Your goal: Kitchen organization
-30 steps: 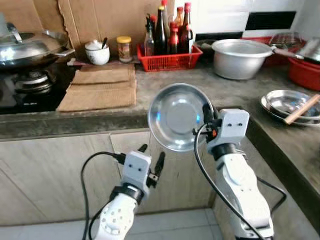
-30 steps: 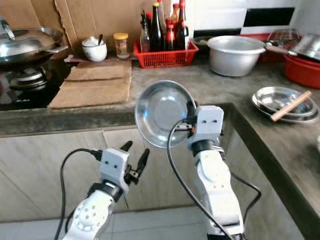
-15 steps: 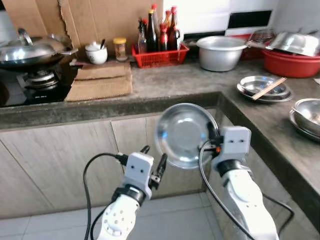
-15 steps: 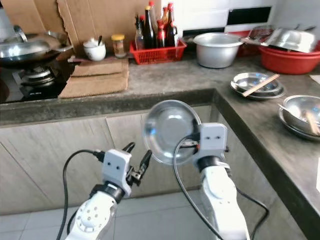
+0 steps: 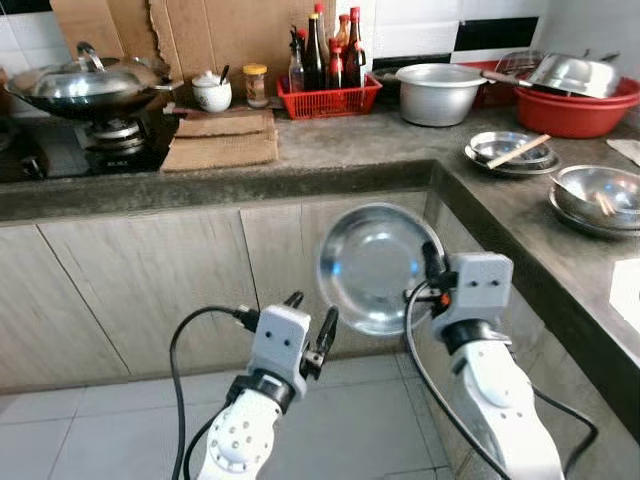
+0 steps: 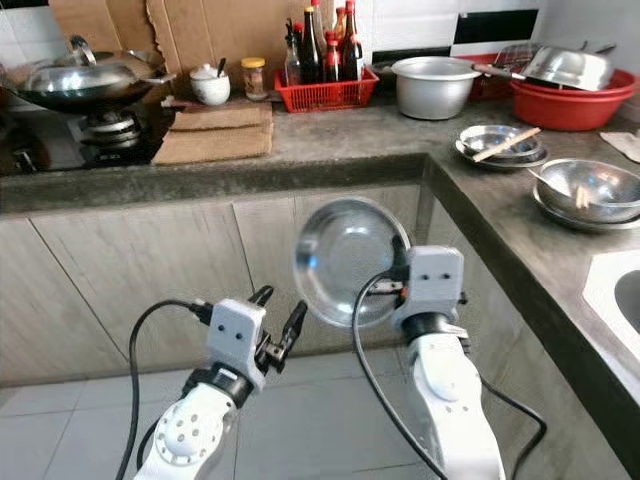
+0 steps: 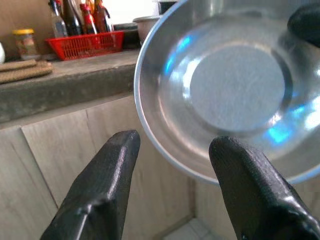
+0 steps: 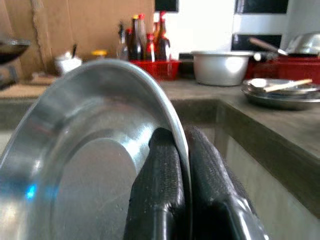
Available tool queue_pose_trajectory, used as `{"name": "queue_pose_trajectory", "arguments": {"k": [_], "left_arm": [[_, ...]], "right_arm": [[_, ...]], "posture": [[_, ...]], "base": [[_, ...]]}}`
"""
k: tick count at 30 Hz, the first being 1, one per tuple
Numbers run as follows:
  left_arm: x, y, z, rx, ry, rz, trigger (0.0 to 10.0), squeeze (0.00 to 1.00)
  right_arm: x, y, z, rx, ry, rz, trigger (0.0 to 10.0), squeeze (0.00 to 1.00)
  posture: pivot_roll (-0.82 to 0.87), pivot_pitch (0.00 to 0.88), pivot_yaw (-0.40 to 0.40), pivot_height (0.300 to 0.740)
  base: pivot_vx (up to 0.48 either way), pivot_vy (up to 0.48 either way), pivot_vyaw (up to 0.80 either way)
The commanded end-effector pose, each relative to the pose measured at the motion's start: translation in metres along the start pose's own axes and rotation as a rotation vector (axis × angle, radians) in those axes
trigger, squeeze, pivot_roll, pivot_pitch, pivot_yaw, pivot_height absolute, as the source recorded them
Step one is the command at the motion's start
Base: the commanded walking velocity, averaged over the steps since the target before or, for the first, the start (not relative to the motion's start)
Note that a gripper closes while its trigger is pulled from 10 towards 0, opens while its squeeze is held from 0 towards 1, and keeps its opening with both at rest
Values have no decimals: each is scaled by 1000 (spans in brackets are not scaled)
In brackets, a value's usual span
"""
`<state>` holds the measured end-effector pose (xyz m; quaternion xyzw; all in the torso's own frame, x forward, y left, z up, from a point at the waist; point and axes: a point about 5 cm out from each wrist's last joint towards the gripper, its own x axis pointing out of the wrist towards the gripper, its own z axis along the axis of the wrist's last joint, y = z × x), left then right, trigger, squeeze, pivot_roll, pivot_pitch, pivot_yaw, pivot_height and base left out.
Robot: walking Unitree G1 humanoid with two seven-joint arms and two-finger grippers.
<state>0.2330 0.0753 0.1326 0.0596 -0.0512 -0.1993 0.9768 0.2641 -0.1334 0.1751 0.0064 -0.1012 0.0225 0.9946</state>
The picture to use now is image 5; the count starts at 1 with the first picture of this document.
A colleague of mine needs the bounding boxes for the white lidded condiment pot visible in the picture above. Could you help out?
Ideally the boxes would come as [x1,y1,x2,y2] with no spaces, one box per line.
[191,70,234,113]

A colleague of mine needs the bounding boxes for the wood-grain base cabinet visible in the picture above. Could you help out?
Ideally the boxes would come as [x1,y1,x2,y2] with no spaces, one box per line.
[0,190,640,480]

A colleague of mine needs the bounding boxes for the flat-bottomed steel dish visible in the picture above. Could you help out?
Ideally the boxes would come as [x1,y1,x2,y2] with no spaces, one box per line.
[316,203,446,337]

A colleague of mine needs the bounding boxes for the glass jar yellow lid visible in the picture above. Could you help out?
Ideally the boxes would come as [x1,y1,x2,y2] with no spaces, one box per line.
[243,63,271,109]

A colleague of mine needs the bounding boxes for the tall dark sauce bottle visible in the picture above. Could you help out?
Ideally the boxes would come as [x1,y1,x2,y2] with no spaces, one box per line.
[303,12,327,91]

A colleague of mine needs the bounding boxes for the aluminium cooking pot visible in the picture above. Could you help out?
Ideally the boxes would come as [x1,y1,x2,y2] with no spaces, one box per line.
[395,62,491,128]

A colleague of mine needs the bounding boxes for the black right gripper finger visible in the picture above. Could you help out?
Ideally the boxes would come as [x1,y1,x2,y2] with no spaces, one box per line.
[420,239,450,289]

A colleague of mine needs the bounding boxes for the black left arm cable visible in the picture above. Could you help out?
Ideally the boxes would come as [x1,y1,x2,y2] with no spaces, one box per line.
[168,305,261,480]

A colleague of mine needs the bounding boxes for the glass wok lid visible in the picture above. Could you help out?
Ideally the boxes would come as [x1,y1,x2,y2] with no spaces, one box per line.
[22,42,166,101]

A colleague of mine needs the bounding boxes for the shallow steel dish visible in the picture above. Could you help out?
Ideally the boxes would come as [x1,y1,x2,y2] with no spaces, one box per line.
[468,131,556,171]

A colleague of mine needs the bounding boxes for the red crate with wire rack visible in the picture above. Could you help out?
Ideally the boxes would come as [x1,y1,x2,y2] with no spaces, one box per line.
[470,50,546,109]

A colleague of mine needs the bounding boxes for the red bottle basket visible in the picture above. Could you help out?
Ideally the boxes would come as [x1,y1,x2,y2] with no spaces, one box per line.
[276,72,383,121]

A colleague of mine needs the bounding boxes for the small red sauce bottle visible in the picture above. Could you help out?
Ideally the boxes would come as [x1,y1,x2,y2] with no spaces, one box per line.
[327,40,346,89]

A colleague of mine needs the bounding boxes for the large steel bowl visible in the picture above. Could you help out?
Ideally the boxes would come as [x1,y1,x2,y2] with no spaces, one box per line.
[553,165,640,229]

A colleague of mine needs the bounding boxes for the brown cardboard sheet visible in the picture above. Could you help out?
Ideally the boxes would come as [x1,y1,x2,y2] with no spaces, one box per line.
[50,0,153,61]
[148,0,346,86]

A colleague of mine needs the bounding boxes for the upturned steel pan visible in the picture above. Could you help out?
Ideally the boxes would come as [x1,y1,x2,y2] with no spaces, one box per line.
[480,52,623,101]

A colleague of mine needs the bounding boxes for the red plastic basin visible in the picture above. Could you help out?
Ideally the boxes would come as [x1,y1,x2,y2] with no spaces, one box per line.
[515,75,640,139]

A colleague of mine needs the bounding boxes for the clear spray bottle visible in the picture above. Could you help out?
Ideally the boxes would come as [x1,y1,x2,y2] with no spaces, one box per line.
[288,27,307,93]

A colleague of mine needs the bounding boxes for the black gas stove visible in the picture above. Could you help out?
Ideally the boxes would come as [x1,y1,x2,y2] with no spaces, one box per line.
[0,105,181,183]

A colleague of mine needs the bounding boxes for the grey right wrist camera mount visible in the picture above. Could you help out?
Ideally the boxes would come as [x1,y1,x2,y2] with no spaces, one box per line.
[432,252,514,331]

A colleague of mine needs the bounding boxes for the dark wok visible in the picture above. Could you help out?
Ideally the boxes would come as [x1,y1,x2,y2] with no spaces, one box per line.
[3,55,186,123]

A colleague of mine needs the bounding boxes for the steel plate under large bowl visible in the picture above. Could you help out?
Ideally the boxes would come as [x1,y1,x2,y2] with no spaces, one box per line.
[547,190,640,241]

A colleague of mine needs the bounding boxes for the dark bottle red cap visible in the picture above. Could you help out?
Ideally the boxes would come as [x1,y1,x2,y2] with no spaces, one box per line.
[345,7,367,87]

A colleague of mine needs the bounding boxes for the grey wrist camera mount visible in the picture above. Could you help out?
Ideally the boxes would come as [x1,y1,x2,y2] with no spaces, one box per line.
[248,305,311,386]
[432,252,514,331]

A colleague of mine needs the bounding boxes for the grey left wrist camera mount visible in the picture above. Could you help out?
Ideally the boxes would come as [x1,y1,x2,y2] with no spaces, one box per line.
[248,305,311,386]

